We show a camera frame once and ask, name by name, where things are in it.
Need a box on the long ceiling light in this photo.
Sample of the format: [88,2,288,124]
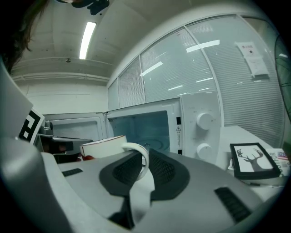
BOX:
[79,21,97,60]

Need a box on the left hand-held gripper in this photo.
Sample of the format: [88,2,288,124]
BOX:
[0,59,94,163]

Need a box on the black head-worn camera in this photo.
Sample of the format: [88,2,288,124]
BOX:
[55,0,110,16]

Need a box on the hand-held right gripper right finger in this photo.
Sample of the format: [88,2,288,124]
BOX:
[149,148,191,201]

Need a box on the green leaf-patterned object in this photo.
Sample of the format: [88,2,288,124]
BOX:
[274,33,291,116]

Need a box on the black framed deer picture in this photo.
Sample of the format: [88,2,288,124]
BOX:
[229,142,281,179]

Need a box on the white microwave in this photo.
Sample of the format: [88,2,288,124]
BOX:
[43,91,222,171]

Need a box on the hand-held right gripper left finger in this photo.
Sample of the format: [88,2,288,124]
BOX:
[99,151,143,229]

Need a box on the white book with flag print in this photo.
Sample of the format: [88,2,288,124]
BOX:
[265,148,291,178]

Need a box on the white cup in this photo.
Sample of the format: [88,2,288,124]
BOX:
[79,135,150,182]

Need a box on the white paper notice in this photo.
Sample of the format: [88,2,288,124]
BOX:
[235,41,271,79]

